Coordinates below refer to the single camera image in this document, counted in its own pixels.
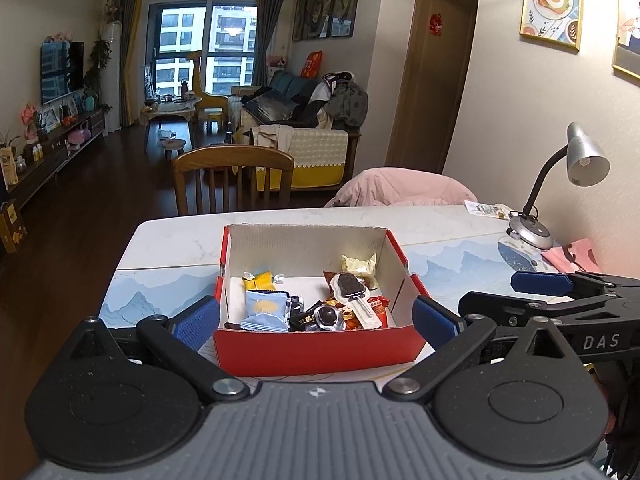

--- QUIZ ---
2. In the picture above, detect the framed fried egg picture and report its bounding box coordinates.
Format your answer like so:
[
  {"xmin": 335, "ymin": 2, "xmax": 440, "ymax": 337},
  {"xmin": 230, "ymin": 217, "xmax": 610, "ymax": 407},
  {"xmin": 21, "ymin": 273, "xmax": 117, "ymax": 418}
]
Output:
[{"xmin": 519, "ymin": 0, "xmax": 583, "ymax": 52}]

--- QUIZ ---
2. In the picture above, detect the pink printed cloth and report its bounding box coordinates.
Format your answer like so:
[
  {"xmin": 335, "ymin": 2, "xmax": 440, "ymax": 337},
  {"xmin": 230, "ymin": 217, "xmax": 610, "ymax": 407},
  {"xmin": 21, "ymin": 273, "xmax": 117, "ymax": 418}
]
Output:
[{"xmin": 541, "ymin": 238, "xmax": 601, "ymax": 276}]

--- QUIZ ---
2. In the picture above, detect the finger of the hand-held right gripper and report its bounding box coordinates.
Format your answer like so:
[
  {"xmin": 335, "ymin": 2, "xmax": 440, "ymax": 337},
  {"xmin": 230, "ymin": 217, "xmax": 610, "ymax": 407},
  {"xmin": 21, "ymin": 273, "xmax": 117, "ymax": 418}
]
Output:
[
  {"xmin": 511, "ymin": 270, "xmax": 640, "ymax": 297},
  {"xmin": 458, "ymin": 291, "xmax": 640, "ymax": 329}
]

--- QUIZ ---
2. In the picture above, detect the teal sofa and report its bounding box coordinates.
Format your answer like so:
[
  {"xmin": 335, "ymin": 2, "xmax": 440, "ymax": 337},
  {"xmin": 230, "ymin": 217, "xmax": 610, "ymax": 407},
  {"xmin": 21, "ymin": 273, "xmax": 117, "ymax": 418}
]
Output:
[{"xmin": 227, "ymin": 70, "xmax": 361, "ymax": 191}]

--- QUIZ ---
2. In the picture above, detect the grey desk lamp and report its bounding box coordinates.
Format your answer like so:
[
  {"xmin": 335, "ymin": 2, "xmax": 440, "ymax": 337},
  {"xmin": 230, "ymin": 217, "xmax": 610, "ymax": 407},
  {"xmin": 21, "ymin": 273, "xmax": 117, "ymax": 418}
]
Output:
[{"xmin": 506, "ymin": 121, "xmax": 611, "ymax": 251}]

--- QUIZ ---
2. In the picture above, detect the small yellow snack packet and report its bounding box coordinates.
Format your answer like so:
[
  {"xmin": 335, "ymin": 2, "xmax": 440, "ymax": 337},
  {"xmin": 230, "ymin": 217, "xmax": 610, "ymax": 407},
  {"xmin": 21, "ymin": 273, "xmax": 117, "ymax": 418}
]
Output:
[{"xmin": 245, "ymin": 270, "xmax": 277, "ymax": 293}]

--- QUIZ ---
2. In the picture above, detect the large window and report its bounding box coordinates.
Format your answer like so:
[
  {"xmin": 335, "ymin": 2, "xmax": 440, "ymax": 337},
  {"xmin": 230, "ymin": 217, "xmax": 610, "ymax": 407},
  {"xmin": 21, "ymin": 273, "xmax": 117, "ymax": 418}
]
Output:
[{"xmin": 145, "ymin": 0, "xmax": 258, "ymax": 98}]

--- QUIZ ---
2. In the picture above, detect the red bear print snack packet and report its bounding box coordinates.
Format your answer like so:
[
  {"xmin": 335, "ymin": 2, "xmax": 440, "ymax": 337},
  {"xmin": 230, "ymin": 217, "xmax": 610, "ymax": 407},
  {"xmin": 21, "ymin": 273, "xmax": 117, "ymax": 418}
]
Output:
[{"xmin": 345, "ymin": 296, "xmax": 391, "ymax": 331}]

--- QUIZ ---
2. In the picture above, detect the green houseplant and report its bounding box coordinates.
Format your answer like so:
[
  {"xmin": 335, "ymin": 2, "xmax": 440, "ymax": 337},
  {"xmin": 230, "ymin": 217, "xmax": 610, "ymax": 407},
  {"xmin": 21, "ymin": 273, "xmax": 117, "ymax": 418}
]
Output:
[{"xmin": 85, "ymin": 39, "xmax": 112, "ymax": 98}]

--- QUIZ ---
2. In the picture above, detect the wooden chair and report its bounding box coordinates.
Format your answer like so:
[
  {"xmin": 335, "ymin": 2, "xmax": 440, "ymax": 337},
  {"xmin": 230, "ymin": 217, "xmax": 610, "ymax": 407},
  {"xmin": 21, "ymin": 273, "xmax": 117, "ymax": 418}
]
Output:
[{"xmin": 172, "ymin": 145, "xmax": 296, "ymax": 216}]

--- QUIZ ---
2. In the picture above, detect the white tower air conditioner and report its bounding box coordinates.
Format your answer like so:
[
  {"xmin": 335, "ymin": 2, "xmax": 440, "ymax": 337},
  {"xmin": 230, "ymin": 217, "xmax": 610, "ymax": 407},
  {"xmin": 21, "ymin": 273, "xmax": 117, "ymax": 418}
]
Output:
[{"xmin": 100, "ymin": 20, "xmax": 123, "ymax": 131}]

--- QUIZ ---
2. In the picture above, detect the pile of clothes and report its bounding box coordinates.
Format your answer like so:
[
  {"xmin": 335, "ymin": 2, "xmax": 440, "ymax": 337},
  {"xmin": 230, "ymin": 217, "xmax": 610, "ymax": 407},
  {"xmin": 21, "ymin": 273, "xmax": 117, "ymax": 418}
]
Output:
[{"xmin": 310, "ymin": 72, "xmax": 370, "ymax": 131}]

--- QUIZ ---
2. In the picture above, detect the pale yellow snack packet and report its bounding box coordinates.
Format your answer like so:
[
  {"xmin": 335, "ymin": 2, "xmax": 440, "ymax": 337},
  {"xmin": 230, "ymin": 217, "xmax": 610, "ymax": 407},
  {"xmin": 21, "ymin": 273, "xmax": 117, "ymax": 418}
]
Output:
[{"xmin": 341, "ymin": 253, "xmax": 378, "ymax": 291}]

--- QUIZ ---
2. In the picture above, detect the wooden coffee table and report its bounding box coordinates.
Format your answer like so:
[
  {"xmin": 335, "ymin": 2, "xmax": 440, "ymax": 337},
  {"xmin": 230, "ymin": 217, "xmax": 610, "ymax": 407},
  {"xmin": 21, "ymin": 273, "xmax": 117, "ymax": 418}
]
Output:
[{"xmin": 140, "ymin": 97, "xmax": 198, "ymax": 136}]

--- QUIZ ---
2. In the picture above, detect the wooden door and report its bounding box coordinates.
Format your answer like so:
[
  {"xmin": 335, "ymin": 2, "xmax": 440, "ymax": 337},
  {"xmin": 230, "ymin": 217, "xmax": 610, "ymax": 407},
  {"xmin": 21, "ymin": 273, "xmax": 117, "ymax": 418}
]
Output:
[{"xmin": 385, "ymin": 0, "xmax": 481, "ymax": 176}]

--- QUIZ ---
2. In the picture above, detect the chocolate pop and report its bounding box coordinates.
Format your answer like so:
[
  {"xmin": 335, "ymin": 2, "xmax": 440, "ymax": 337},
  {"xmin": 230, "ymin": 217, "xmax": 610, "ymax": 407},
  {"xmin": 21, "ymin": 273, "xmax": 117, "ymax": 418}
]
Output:
[{"xmin": 330, "ymin": 271, "xmax": 383, "ymax": 330}]

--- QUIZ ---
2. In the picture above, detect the dark framed wall picture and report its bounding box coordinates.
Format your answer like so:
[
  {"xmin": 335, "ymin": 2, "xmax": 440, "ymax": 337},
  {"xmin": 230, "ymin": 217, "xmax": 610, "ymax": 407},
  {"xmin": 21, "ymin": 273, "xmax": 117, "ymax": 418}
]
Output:
[
  {"xmin": 304, "ymin": 0, "xmax": 337, "ymax": 41},
  {"xmin": 331, "ymin": 0, "xmax": 362, "ymax": 38},
  {"xmin": 291, "ymin": 0, "xmax": 308, "ymax": 42}
]

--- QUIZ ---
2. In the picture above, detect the black snack packet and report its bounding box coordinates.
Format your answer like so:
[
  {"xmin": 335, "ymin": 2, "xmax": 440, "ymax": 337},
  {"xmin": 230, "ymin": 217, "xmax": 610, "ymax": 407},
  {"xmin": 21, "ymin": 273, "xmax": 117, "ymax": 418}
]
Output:
[{"xmin": 300, "ymin": 300, "xmax": 347, "ymax": 332}]

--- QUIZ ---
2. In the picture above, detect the red gift bag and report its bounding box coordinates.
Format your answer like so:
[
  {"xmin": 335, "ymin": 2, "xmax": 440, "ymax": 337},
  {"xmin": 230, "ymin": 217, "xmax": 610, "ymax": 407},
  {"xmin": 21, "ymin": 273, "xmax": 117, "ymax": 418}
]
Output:
[{"xmin": 300, "ymin": 51, "xmax": 323, "ymax": 79}]

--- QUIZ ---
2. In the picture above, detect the blue mountain print table mat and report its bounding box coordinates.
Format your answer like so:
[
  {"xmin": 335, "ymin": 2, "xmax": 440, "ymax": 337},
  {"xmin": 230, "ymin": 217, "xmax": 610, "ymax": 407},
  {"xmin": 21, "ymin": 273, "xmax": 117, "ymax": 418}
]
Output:
[{"xmin": 99, "ymin": 237, "xmax": 566, "ymax": 331}]

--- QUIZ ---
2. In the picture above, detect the cream knitted sofa cover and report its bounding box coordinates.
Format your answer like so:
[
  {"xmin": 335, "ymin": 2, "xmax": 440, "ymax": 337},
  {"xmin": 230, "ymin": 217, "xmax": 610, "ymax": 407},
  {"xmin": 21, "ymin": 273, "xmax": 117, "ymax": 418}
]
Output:
[{"xmin": 250, "ymin": 125, "xmax": 349, "ymax": 168}]

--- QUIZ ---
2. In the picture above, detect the yellow box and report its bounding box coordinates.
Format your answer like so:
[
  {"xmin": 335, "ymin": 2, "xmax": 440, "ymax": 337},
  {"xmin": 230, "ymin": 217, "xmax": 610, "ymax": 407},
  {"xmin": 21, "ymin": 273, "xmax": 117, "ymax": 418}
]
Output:
[{"xmin": 0, "ymin": 146, "xmax": 20, "ymax": 186}]

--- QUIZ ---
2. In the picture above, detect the dark cloth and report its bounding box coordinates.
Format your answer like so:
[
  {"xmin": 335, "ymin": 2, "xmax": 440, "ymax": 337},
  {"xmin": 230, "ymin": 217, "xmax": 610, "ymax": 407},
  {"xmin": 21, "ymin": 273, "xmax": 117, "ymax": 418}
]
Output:
[{"xmin": 242, "ymin": 87, "xmax": 311, "ymax": 126}]

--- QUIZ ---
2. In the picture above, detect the red cardboard box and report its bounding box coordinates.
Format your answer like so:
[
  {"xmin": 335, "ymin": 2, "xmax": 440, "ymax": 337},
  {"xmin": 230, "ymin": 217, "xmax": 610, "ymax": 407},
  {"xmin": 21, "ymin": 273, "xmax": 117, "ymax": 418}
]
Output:
[{"xmin": 212, "ymin": 224, "xmax": 431, "ymax": 377}]

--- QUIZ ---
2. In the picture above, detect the television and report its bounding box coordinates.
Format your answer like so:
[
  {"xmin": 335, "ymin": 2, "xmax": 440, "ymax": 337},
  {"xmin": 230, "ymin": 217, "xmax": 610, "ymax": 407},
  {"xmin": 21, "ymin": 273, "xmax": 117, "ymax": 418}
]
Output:
[{"xmin": 40, "ymin": 41, "xmax": 85, "ymax": 106}]

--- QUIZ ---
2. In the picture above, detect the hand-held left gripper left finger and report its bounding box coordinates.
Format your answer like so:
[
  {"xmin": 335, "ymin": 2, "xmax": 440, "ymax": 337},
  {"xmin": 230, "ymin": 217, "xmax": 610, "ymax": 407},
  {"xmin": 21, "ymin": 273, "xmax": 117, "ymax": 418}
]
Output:
[{"xmin": 62, "ymin": 296, "xmax": 251, "ymax": 404}]

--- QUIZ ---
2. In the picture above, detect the light blue pastry packet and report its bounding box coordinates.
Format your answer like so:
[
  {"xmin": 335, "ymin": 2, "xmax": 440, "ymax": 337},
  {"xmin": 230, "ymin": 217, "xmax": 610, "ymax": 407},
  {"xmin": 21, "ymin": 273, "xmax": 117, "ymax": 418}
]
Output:
[{"xmin": 241, "ymin": 289, "xmax": 292, "ymax": 333}]

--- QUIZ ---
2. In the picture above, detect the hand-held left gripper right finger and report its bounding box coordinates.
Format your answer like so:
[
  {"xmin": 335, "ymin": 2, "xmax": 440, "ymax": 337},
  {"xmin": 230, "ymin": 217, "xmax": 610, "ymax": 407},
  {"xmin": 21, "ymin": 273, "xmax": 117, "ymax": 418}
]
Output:
[{"xmin": 384, "ymin": 296, "xmax": 576, "ymax": 403}]

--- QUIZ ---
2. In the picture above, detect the pink toy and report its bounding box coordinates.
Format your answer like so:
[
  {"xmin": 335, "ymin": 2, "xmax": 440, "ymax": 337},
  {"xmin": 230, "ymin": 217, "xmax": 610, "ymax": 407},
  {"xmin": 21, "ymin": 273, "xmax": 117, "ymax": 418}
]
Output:
[{"xmin": 67, "ymin": 120, "xmax": 92, "ymax": 145}]

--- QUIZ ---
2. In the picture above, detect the yellow giraffe chair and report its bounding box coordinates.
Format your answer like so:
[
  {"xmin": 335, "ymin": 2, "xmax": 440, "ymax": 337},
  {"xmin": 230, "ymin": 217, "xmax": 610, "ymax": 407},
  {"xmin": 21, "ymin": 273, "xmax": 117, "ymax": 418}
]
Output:
[{"xmin": 186, "ymin": 50, "xmax": 233, "ymax": 111}]

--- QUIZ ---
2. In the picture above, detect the small pink stool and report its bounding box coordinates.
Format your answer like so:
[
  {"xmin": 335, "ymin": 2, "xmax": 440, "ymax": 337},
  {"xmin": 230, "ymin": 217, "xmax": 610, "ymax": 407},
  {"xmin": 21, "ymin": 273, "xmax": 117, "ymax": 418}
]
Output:
[{"xmin": 162, "ymin": 137, "xmax": 188, "ymax": 161}]

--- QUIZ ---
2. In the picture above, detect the framed figure picture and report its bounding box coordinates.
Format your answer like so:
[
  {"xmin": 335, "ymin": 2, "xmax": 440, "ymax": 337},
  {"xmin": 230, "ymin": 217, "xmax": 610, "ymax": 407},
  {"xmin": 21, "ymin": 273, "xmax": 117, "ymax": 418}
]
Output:
[{"xmin": 612, "ymin": 0, "xmax": 640, "ymax": 81}]

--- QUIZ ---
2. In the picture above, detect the brown paper bag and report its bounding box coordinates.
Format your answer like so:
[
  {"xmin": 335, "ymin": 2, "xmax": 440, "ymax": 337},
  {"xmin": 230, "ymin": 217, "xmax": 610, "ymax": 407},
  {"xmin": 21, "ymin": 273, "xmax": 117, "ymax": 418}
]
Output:
[{"xmin": 0, "ymin": 200, "xmax": 28, "ymax": 254}]

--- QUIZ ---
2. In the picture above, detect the dark wooden TV cabinet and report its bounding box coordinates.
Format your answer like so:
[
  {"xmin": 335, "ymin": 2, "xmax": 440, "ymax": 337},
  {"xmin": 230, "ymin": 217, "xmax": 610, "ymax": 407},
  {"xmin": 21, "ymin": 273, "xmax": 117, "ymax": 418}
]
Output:
[{"xmin": 5, "ymin": 107, "xmax": 108, "ymax": 208}]

